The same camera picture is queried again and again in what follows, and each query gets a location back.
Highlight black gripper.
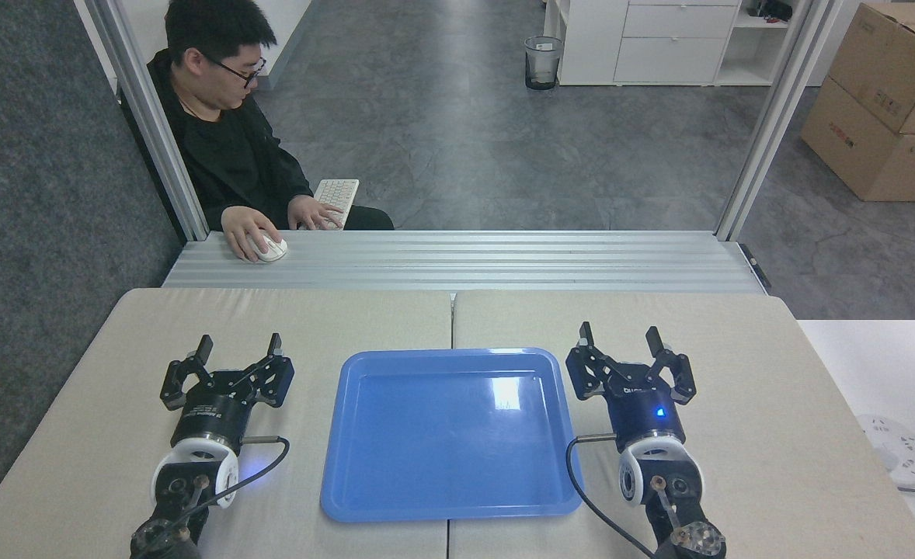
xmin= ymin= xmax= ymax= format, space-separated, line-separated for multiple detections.
xmin=565 ymin=321 xmax=698 ymax=453
xmin=160 ymin=333 xmax=296 ymax=455

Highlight white computer mouse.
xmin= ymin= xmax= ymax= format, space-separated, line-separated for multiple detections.
xmin=246 ymin=234 xmax=289 ymax=263

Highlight blue plastic tray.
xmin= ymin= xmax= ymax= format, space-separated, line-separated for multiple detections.
xmin=320 ymin=348 xmax=585 ymax=523

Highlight person's right hand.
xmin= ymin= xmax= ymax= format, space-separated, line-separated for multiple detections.
xmin=221 ymin=205 xmax=282 ymax=262

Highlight person's left hand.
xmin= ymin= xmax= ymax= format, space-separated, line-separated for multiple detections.
xmin=287 ymin=195 xmax=346 ymax=232

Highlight white keyboard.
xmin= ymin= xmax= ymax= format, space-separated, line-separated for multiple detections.
xmin=297 ymin=179 xmax=360 ymax=231

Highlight person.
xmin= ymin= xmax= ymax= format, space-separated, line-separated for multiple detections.
xmin=120 ymin=0 xmax=395 ymax=262

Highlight white side table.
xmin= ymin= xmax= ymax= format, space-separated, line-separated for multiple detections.
xmin=797 ymin=319 xmax=915 ymax=559

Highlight round white power strip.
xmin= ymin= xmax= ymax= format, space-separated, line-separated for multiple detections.
xmin=855 ymin=413 xmax=915 ymax=488

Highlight black glasses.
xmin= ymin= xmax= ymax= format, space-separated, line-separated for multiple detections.
xmin=206 ymin=53 xmax=268 ymax=89

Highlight large cardboard box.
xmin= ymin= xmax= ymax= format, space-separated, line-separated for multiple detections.
xmin=800 ymin=76 xmax=915 ymax=203

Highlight grey mesh waste bin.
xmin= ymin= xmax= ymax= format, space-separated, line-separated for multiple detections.
xmin=524 ymin=35 xmax=565 ymax=92

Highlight white drawer cabinet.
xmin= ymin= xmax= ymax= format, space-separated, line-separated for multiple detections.
xmin=543 ymin=0 xmax=789 ymax=87

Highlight black items on shelf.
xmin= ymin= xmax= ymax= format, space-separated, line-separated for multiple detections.
xmin=746 ymin=0 xmax=793 ymax=23

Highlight small cardboard box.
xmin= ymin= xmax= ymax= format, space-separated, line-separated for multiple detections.
xmin=827 ymin=2 xmax=915 ymax=136

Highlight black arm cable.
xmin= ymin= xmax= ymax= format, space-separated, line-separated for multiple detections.
xmin=565 ymin=434 xmax=660 ymax=559
xmin=135 ymin=436 xmax=291 ymax=559

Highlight silver aluminium rail platform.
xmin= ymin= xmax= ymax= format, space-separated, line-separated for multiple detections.
xmin=162 ymin=230 xmax=771 ymax=295

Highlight silver aluminium post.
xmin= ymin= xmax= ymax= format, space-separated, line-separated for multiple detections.
xmin=85 ymin=0 xmax=210 ymax=242
xmin=715 ymin=0 xmax=844 ymax=242

